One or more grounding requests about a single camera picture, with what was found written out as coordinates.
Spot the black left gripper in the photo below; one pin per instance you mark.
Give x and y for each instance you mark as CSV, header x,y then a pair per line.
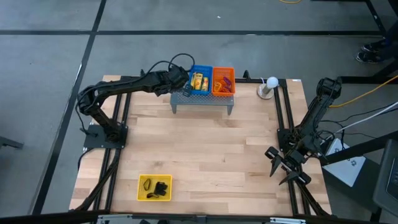
x,y
178,79

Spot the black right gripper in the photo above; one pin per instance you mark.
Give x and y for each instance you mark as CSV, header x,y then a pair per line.
x,y
292,160

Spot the yellow crayon box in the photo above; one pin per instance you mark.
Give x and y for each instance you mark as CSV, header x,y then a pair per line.
x,y
205,84
194,81
200,77

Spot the blue plastic basket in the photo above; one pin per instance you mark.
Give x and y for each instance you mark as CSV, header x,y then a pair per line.
x,y
200,66

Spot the orange plastic basket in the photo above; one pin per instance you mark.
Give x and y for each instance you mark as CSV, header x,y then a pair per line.
x,y
224,71

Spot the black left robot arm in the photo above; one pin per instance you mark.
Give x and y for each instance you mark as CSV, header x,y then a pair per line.
x,y
124,85

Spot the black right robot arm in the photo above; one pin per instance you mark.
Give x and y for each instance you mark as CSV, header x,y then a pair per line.
x,y
314,115

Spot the black desk beam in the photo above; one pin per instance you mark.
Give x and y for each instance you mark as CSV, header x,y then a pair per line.
x,y
357,152

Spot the grey perforated metal shelf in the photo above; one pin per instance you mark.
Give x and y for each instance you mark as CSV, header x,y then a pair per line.
x,y
202,100

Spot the white box with logo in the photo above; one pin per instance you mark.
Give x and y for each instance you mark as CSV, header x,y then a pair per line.
x,y
345,168

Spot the white bulb table lamp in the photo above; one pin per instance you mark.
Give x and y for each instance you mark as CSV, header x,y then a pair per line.
x,y
272,82

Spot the grey device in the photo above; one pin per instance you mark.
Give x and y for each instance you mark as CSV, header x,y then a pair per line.
x,y
387,180

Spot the yellow plastic basket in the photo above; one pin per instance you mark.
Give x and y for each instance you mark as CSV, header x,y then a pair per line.
x,y
140,186

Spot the black floor stand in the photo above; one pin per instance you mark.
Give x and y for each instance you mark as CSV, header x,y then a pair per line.
x,y
357,79

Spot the person's shoe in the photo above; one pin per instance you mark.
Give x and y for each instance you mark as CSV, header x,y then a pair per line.
x,y
373,48
368,58

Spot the person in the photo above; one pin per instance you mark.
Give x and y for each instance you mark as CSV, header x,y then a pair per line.
x,y
392,46

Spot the grey furniture foot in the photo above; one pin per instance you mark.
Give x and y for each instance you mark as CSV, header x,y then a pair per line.
x,y
11,143

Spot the black aluminium table frame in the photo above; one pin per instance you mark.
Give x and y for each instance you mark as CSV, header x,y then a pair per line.
x,y
149,78

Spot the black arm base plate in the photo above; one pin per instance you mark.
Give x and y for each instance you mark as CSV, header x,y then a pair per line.
x,y
281,135
91,140

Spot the silver aluminium rail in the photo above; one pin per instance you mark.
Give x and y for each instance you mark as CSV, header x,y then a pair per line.
x,y
115,218
287,221

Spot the black camera stand bar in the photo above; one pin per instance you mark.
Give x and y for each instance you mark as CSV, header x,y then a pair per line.
x,y
46,217

